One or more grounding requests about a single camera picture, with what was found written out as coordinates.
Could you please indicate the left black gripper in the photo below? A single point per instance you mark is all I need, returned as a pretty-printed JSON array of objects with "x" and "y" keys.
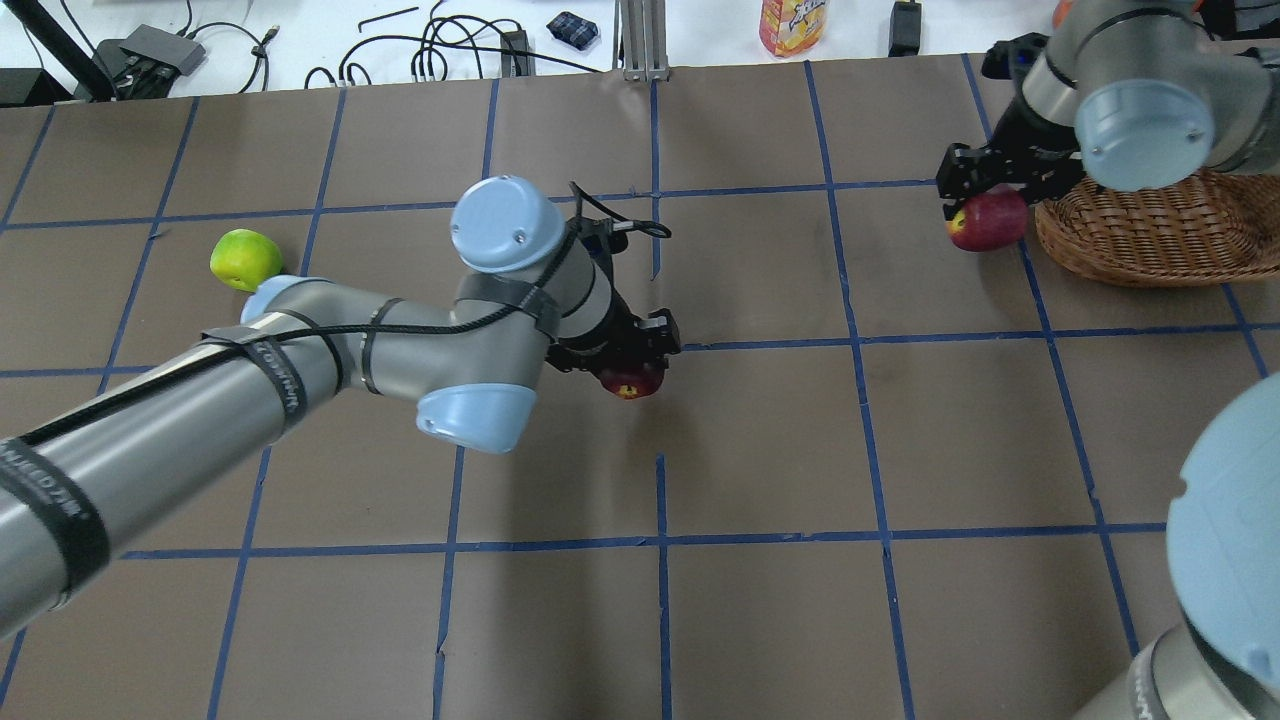
[{"x": 612, "y": 334}]

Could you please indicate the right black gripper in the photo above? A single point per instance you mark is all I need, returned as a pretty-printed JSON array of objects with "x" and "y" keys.
[{"x": 1022, "y": 140}]

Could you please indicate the dark purple apple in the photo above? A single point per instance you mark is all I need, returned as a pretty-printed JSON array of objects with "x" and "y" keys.
[{"x": 631, "y": 381}]

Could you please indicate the red apple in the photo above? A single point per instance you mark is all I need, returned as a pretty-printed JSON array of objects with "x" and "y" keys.
[{"x": 991, "y": 221}]

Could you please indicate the green apple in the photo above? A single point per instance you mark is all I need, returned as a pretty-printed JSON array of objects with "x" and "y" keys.
[{"x": 244, "y": 259}]

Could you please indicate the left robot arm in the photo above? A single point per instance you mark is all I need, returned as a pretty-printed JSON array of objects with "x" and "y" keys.
[{"x": 82, "y": 489}]

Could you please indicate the wicker basket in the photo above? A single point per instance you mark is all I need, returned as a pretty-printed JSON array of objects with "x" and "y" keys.
[{"x": 1211, "y": 228}]

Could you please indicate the orange drink bottle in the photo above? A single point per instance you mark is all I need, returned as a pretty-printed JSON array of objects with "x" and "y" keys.
[{"x": 788, "y": 28}]

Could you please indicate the dark blue folded cloth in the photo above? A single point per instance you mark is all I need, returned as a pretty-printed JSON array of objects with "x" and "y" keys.
[{"x": 575, "y": 31}]

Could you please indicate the black box device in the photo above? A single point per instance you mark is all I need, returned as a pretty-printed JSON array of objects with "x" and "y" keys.
[{"x": 146, "y": 64}]

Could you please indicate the aluminium frame post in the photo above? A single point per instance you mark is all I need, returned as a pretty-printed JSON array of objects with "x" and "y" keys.
[{"x": 641, "y": 41}]

